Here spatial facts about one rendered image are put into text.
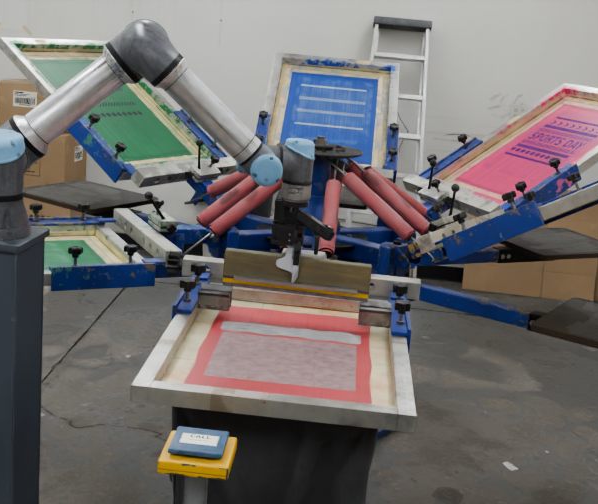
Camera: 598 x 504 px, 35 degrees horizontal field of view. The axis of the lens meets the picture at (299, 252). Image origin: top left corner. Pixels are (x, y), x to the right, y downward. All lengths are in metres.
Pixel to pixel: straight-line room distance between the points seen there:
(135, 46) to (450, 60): 4.51
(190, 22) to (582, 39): 2.61
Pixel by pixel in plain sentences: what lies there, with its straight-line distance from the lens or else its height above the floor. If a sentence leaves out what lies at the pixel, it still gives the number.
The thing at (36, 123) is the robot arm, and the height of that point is 1.45.
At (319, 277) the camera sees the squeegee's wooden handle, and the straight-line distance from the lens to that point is 2.45.
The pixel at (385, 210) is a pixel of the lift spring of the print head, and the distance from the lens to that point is 3.07.
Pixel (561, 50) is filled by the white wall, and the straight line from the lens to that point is 6.65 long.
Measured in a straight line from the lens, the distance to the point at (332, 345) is 2.39.
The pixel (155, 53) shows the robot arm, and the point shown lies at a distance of 2.18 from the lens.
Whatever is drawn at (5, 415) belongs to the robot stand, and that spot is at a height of 0.79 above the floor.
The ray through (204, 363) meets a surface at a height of 0.96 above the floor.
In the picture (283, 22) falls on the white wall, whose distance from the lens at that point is 6.54.
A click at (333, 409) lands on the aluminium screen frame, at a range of 1.95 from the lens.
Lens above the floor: 1.76
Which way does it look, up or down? 14 degrees down
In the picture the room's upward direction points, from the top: 5 degrees clockwise
